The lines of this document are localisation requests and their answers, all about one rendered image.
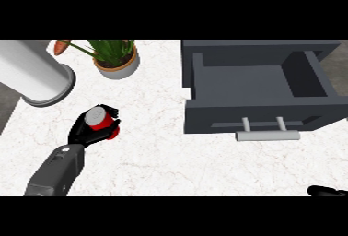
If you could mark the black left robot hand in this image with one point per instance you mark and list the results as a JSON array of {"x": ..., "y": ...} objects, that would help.
[{"x": 83, "y": 130}]

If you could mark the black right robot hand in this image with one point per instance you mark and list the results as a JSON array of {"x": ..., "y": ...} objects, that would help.
[{"x": 323, "y": 191}]

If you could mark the red can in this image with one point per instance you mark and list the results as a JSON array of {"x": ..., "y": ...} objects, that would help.
[{"x": 99, "y": 120}]

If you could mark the dark grey open drawer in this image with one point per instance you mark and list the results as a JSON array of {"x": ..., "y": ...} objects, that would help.
[{"x": 254, "y": 95}]

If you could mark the white cylinder with grey base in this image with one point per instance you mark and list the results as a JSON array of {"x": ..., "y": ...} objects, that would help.
[{"x": 31, "y": 72}]

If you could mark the green potted plant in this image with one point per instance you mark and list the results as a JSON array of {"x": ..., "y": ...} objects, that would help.
[{"x": 115, "y": 58}]

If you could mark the orange carrot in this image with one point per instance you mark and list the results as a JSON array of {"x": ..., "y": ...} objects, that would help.
[{"x": 60, "y": 47}]

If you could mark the dark grey cabinet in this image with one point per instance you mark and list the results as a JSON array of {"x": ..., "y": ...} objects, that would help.
[{"x": 254, "y": 50}]

